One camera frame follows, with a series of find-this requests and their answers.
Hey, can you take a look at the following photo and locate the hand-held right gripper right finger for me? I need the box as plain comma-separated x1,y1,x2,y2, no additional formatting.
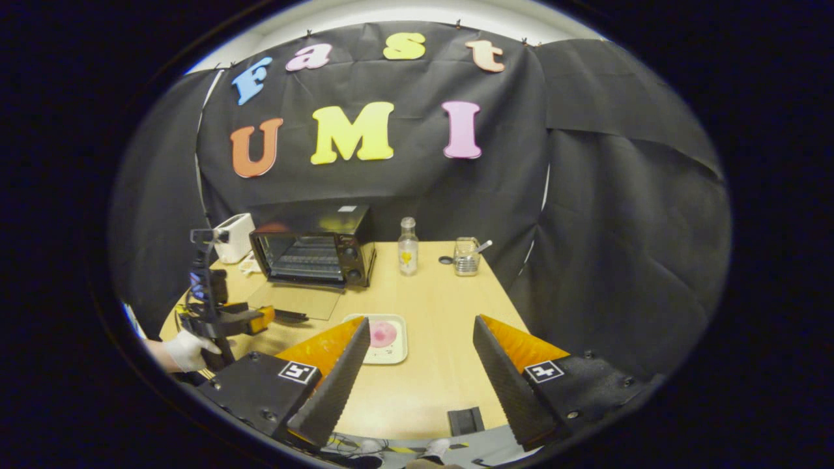
472,315,665,451

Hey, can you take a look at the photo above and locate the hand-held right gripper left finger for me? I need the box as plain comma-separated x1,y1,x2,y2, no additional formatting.
195,316,372,449

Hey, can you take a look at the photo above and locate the cream square plate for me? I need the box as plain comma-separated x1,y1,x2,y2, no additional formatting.
343,313,409,365

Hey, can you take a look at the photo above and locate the pink round food slice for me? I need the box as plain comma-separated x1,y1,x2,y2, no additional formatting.
369,321,398,348

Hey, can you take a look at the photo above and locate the black electric oven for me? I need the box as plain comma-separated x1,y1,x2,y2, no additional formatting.
246,205,377,324

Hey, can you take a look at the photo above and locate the small black box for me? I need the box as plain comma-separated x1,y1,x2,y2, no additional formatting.
448,407,485,436

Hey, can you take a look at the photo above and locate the white toaster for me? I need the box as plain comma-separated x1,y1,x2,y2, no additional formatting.
214,213,256,264

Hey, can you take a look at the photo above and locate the clear glass bottle yellow label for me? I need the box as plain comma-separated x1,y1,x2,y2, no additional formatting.
398,217,420,277

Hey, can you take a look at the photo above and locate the black backdrop cloth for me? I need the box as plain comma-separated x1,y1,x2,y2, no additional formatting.
111,21,732,382

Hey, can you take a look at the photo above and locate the metal wire utensil holder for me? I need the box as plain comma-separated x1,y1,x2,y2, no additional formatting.
453,237,482,277

